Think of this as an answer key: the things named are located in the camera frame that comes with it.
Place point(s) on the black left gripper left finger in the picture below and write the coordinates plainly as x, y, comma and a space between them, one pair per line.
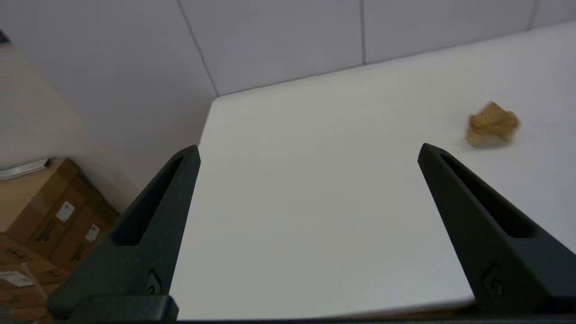
144, 234

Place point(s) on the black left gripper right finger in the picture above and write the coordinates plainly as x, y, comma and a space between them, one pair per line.
504, 265

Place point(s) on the rectangular wooden building block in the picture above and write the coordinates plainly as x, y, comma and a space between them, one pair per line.
492, 123

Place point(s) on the triangular wooden building block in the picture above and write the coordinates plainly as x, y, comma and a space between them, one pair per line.
494, 112

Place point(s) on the white flat object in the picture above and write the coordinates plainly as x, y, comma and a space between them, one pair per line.
22, 168

